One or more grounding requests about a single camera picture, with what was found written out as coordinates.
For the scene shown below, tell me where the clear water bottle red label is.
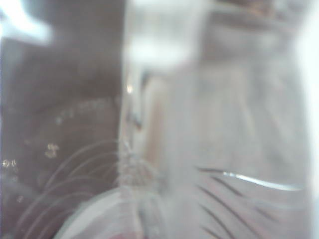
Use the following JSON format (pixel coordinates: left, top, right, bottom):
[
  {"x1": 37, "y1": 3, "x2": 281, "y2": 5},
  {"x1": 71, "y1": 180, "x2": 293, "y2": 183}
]
[{"x1": 0, "y1": 0, "x2": 319, "y2": 239}]

